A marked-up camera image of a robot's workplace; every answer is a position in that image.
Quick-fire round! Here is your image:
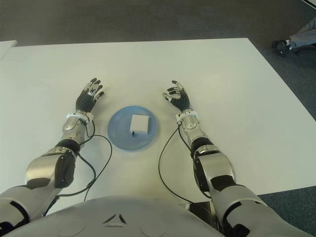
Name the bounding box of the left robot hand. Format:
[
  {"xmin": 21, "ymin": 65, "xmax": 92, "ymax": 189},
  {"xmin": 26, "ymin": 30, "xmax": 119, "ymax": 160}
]
[{"xmin": 75, "ymin": 78, "xmax": 105, "ymax": 115}]

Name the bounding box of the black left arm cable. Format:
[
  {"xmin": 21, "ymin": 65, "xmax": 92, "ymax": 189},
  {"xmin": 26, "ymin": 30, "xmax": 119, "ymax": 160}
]
[{"xmin": 43, "ymin": 119, "xmax": 113, "ymax": 215}]

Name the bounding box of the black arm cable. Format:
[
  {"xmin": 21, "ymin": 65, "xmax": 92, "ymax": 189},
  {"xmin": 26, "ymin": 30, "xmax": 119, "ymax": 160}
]
[
  {"xmin": 158, "ymin": 122, "xmax": 213, "ymax": 204},
  {"xmin": 43, "ymin": 119, "xmax": 113, "ymax": 215}
]

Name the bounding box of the white cube charger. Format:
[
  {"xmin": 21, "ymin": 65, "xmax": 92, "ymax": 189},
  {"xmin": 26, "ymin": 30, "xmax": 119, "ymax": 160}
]
[{"xmin": 129, "ymin": 114, "xmax": 151, "ymax": 137}]

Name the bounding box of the silver robot torso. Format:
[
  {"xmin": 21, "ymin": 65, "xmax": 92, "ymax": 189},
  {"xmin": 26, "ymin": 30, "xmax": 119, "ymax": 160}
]
[{"xmin": 22, "ymin": 195, "xmax": 237, "ymax": 237}]

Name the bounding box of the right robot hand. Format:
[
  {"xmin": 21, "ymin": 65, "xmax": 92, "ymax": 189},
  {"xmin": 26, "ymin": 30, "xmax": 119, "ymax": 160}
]
[{"xmin": 162, "ymin": 79, "xmax": 192, "ymax": 114}]

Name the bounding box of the blue round plate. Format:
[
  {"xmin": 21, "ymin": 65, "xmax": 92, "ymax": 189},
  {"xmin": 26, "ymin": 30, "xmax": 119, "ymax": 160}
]
[{"xmin": 106, "ymin": 105, "xmax": 160, "ymax": 152}]

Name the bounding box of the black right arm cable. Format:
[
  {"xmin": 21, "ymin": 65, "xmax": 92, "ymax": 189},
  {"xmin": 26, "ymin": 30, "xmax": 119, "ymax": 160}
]
[{"xmin": 158, "ymin": 122, "xmax": 213, "ymax": 204}]

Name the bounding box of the grey trouser leg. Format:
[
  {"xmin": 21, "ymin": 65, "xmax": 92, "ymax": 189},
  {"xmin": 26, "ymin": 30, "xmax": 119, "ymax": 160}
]
[{"xmin": 289, "ymin": 17, "xmax": 316, "ymax": 54}]

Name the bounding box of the white side table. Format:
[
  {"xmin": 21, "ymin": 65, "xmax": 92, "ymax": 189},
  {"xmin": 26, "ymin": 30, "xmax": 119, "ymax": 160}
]
[{"xmin": 0, "ymin": 39, "xmax": 18, "ymax": 61}]

